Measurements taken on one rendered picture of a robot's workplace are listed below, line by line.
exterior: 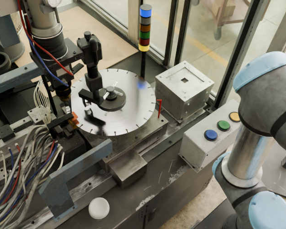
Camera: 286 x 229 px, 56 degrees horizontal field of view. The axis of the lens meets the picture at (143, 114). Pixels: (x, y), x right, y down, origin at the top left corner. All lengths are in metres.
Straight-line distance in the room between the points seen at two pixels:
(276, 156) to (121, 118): 1.48
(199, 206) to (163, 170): 0.82
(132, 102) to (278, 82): 0.59
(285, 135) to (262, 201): 0.37
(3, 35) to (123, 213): 0.67
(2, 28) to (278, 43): 0.81
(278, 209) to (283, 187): 1.24
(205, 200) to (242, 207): 1.03
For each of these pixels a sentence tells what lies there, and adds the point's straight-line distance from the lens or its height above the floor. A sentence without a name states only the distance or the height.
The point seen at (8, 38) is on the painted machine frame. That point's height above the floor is 1.24.
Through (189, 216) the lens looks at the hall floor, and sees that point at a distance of 1.82.
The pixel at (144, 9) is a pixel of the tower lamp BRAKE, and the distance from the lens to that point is 1.08.
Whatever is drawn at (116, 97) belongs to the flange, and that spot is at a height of 0.97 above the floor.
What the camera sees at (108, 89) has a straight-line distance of 0.96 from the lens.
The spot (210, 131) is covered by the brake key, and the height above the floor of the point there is 0.91.
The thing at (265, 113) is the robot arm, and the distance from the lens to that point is 0.52.
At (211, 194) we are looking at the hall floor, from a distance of 1.91.
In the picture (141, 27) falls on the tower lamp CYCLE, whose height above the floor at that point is 1.08.
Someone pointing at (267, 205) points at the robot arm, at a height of 0.98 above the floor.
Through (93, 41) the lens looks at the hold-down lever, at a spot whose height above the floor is 1.28.
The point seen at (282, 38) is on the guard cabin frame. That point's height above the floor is 1.21.
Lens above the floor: 1.69
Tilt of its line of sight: 51 degrees down
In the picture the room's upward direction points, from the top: 4 degrees clockwise
